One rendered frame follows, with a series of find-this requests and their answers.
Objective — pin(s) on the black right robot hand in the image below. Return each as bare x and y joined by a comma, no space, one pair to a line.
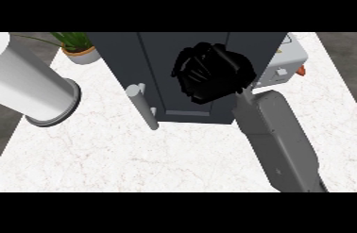
210,74

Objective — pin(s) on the white cylindrical left robot arm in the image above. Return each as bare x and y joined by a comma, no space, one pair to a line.
32,86

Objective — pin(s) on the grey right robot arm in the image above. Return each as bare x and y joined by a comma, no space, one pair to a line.
278,142

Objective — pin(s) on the dark grey cabinet door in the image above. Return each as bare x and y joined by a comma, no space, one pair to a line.
152,70

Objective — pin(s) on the white boxy appliance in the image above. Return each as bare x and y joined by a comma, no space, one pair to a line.
283,62

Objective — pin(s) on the small orange object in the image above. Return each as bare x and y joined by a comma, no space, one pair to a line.
301,70

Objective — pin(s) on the green potted plant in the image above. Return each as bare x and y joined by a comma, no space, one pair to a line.
75,46

